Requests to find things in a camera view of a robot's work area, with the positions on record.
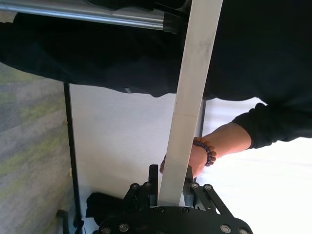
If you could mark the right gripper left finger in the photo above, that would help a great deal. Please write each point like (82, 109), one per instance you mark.
(153, 178)

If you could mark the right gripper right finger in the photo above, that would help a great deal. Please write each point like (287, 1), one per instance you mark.
(195, 195)

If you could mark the white rectangular table top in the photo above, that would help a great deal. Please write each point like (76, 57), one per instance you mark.
(192, 85)

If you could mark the person left forearm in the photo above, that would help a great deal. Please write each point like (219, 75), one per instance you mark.
(229, 141)

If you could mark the person left hand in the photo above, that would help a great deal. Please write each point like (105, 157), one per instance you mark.
(198, 163)

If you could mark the black bag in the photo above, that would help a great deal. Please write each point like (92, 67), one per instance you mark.
(104, 207)

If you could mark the dark window sill strip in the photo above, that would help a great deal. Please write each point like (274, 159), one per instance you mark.
(202, 117)

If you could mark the small black bent object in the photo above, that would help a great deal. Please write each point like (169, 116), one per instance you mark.
(63, 221)

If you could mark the silver table column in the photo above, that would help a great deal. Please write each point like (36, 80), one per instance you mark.
(85, 15)

